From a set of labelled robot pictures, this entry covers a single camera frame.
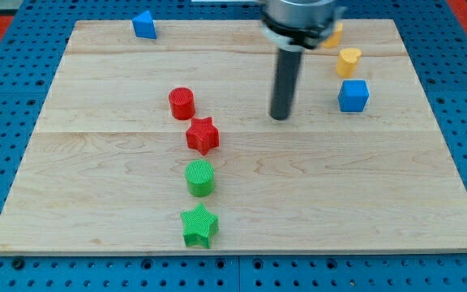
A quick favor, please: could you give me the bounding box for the green cylinder block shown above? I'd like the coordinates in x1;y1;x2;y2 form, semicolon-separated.
184;160;215;197

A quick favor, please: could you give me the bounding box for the red star block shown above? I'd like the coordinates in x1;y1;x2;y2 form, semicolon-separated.
186;117;220;156

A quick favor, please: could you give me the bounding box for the blue cube block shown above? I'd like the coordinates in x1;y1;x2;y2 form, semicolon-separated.
338;79;370;112

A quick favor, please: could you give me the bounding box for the blue triangle block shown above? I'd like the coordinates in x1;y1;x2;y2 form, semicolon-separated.
131;11;157;40

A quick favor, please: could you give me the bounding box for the yellow block behind arm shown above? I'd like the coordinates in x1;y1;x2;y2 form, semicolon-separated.
322;21;344;49

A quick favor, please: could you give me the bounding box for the green star block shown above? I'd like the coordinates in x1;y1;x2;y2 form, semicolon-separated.
180;203;219;249

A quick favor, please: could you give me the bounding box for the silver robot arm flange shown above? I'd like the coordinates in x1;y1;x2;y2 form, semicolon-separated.
261;0;347;52

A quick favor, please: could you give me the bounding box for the red cylinder block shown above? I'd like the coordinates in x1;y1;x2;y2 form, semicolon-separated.
169;87;195;120

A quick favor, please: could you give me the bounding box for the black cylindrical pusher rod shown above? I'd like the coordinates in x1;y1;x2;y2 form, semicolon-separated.
269;49;303;120

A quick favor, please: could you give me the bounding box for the yellow heart block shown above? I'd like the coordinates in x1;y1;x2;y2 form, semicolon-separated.
336;48;362;79

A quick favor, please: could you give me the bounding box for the wooden board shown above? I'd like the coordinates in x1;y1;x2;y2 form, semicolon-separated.
0;19;467;256

